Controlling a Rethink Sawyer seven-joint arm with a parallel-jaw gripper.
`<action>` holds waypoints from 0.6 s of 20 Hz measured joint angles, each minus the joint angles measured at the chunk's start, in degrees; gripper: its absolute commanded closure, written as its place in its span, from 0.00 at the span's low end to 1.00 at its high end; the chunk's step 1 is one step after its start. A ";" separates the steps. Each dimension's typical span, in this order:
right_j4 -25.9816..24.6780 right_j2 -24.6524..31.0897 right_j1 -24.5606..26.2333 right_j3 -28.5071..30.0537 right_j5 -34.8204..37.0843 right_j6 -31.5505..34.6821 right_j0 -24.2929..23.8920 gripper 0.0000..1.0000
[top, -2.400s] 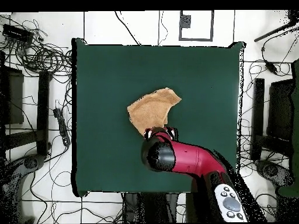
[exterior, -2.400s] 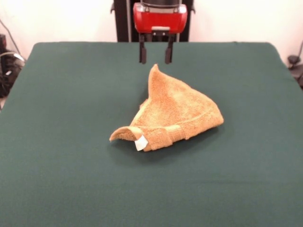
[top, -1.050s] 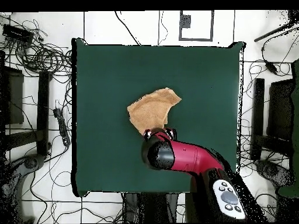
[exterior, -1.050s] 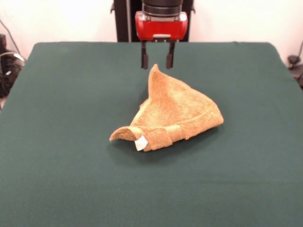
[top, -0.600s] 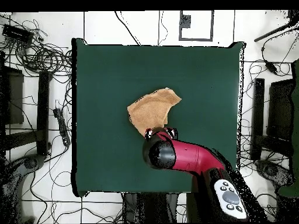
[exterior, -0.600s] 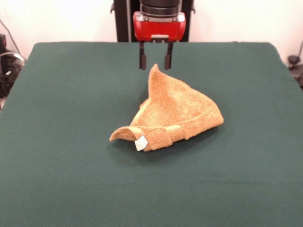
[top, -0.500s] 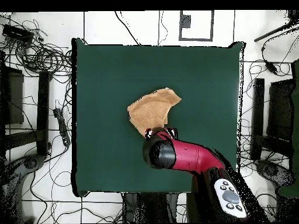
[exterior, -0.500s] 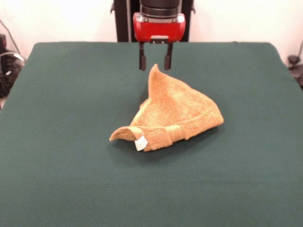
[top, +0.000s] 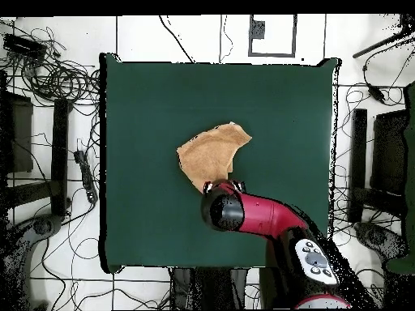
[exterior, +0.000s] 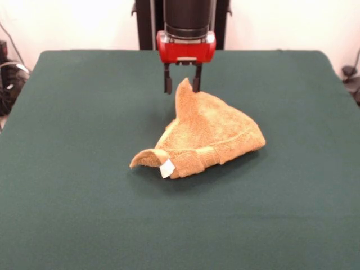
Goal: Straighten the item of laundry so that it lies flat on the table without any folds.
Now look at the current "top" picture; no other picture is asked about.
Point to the tan terry towel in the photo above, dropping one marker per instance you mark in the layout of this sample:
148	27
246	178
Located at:
207	155

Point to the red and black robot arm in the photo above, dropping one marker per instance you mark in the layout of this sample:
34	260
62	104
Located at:
269	215

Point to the dark flat panel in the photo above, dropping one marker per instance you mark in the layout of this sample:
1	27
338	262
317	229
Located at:
19	136
389	152

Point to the black flat box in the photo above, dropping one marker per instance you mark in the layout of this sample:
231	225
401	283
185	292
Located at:
24	47

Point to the dark green table cloth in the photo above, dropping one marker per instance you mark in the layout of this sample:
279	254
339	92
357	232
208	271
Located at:
146	129

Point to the black stand bar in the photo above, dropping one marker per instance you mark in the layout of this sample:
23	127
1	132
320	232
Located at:
60	145
358	145

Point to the black power strip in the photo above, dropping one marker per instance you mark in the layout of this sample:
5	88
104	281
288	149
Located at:
87	178

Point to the black power adapter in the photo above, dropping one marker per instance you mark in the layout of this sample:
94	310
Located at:
376	93

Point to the black slanted rod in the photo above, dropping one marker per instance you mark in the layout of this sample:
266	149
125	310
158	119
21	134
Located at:
379	43

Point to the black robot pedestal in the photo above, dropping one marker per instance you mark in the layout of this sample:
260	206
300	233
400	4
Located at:
210	288

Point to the grey square frame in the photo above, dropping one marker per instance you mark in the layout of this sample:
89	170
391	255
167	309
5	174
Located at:
272	55

